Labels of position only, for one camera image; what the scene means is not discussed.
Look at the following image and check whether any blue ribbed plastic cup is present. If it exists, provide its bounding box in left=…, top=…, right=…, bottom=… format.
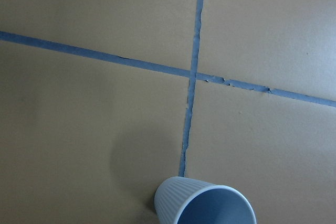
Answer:
left=154, top=176, right=257, bottom=223

